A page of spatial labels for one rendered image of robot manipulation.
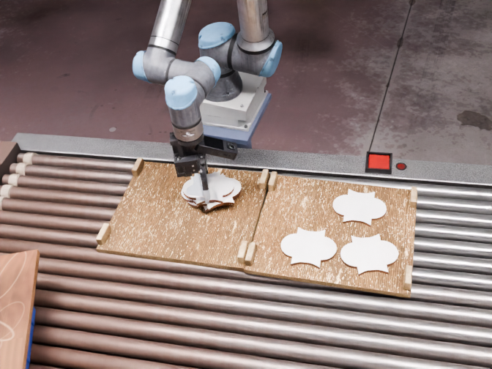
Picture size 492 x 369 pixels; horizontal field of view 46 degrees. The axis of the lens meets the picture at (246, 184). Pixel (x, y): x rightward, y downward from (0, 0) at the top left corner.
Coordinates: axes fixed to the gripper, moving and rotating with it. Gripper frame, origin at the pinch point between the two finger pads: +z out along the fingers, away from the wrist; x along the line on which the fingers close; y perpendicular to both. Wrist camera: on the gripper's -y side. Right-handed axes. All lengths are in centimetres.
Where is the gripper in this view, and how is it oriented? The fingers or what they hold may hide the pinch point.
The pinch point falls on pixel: (208, 187)
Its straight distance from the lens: 162.2
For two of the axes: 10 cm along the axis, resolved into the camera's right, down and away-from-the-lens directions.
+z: 0.9, 7.0, 7.1
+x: 1.0, 7.0, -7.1
